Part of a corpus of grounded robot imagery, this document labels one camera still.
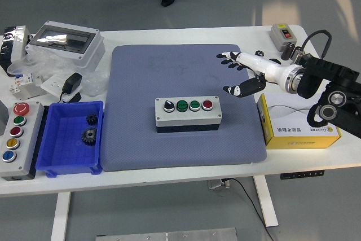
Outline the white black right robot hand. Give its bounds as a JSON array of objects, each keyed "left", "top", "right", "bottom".
[{"left": 215, "top": 51, "right": 293, "bottom": 99}]

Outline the grey four-button control box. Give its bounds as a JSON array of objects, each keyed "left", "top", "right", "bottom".
[{"left": 155, "top": 95, "right": 223, "bottom": 134}]

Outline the grey five-button control box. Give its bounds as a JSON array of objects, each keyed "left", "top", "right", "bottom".
[{"left": 0, "top": 101, "right": 46, "bottom": 182}]

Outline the yellow white carton box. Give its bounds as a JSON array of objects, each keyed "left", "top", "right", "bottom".
[{"left": 257, "top": 93, "right": 342, "bottom": 150}]

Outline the blue-grey mat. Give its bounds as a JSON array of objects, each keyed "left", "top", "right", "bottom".
[{"left": 102, "top": 43, "right": 268, "bottom": 172}]

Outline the white table leg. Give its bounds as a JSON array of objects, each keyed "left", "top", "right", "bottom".
[
  {"left": 50, "top": 191, "right": 71, "bottom": 241},
  {"left": 252, "top": 175, "right": 279, "bottom": 227}
]

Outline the small black gear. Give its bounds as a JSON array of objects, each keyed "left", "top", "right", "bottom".
[{"left": 85, "top": 113, "right": 99, "bottom": 126}]

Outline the large black gear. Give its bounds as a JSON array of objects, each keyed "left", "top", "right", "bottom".
[{"left": 81, "top": 127, "right": 98, "bottom": 147}]

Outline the silver metal plate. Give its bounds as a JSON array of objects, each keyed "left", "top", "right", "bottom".
[{"left": 95, "top": 227, "right": 238, "bottom": 241}]

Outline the black power adapter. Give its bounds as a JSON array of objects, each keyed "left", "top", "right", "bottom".
[{"left": 58, "top": 72, "right": 83, "bottom": 103}]

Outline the blue plastic bin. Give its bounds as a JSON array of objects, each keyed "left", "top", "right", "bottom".
[{"left": 36, "top": 100, "right": 104, "bottom": 178}]

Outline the clear plastic bag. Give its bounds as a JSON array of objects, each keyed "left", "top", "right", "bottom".
[{"left": 7, "top": 46, "right": 109, "bottom": 97}]

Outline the white circuit breaker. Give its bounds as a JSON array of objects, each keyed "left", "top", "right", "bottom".
[{"left": 7, "top": 72, "right": 36, "bottom": 94}]

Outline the grey black electrical device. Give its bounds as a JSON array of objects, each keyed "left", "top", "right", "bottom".
[{"left": 0, "top": 25, "right": 32, "bottom": 77}]

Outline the grey two-button switch box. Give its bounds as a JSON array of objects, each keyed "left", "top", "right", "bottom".
[{"left": 269, "top": 23, "right": 299, "bottom": 52}]

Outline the black cable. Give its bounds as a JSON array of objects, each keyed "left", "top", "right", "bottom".
[{"left": 224, "top": 178, "right": 274, "bottom": 241}]

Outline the grey enclosure with clear lid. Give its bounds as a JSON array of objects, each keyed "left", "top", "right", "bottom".
[{"left": 25, "top": 20, "right": 105, "bottom": 69}]

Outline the white wall socket plate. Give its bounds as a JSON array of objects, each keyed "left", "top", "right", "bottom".
[{"left": 40, "top": 73, "right": 81, "bottom": 103}]

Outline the silver metal bracket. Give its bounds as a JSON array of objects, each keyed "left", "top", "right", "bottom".
[{"left": 21, "top": 84, "right": 48, "bottom": 101}]

